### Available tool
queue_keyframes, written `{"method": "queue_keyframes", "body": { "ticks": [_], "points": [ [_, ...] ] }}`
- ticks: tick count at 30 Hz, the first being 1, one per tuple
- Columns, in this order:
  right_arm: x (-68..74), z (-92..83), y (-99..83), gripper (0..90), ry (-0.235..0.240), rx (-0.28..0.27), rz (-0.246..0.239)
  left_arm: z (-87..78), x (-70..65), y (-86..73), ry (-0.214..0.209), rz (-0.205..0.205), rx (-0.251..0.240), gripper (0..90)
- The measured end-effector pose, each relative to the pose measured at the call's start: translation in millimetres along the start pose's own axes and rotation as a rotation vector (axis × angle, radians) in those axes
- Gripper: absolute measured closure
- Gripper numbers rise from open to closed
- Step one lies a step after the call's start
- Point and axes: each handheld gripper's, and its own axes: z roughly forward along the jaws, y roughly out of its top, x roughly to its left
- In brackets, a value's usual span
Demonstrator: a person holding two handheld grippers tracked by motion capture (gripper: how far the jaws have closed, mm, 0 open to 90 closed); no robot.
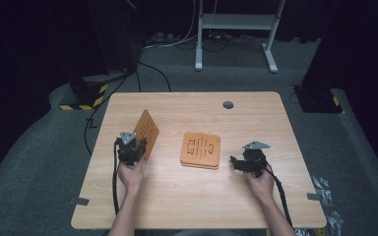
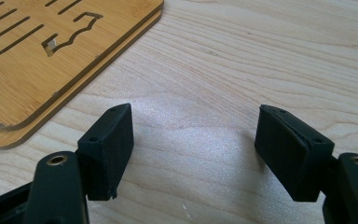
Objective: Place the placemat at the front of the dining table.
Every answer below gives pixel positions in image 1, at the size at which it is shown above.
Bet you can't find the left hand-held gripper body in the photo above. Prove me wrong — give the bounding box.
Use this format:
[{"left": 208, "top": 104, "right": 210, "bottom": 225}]
[{"left": 115, "top": 131, "right": 143, "bottom": 167}]

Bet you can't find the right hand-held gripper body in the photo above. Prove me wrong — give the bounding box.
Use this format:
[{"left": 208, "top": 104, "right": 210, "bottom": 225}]
[{"left": 239, "top": 140, "right": 272, "bottom": 179}]

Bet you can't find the orange cut-out coaster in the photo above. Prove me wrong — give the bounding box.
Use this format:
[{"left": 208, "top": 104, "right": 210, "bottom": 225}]
[
  {"left": 180, "top": 131, "right": 221, "bottom": 167},
  {"left": 133, "top": 109, "right": 160, "bottom": 161},
  {"left": 180, "top": 160, "right": 221, "bottom": 171}
]

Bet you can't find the person's left hand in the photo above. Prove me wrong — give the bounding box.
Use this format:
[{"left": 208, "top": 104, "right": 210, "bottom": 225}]
[{"left": 117, "top": 157, "right": 146, "bottom": 195}]

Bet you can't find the person's right hand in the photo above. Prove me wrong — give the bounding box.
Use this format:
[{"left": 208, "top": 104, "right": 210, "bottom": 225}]
[{"left": 244, "top": 169, "right": 276, "bottom": 204}]

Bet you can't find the black yellow striped stand base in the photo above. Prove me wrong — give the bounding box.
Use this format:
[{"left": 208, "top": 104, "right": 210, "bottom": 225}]
[{"left": 59, "top": 77, "right": 110, "bottom": 111}]

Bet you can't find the crumpled grey tape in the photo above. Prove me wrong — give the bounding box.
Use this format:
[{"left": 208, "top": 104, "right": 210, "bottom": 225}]
[
  {"left": 326, "top": 210, "right": 345, "bottom": 236},
  {"left": 311, "top": 176, "right": 335, "bottom": 208}
]

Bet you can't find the power strip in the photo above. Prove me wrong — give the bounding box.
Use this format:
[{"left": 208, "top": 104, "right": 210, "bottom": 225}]
[{"left": 145, "top": 31, "right": 180, "bottom": 46}]

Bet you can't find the dark curtain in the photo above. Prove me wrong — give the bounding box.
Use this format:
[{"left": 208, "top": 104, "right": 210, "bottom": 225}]
[
  {"left": 0, "top": 0, "right": 146, "bottom": 195},
  {"left": 299, "top": 0, "right": 378, "bottom": 185}
]

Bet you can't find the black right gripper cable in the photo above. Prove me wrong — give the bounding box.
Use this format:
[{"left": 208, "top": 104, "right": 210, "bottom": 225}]
[{"left": 249, "top": 156, "right": 293, "bottom": 228}]

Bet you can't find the long black floor cable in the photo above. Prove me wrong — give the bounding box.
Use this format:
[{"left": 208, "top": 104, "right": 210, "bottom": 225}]
[{"left": 84, "top": 70, "right": 136, "bottom": 155}]

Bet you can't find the white floor cable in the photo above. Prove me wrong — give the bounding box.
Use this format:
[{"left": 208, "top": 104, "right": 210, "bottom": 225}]
[{"left": 142, "top": 0, "right": 199, "bottom": 50}]

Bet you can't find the white metal desk frame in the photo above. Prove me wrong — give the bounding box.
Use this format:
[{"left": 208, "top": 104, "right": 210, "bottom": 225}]
[{"left": 194, "top": 0, "right": 286, "bottom": 74}]

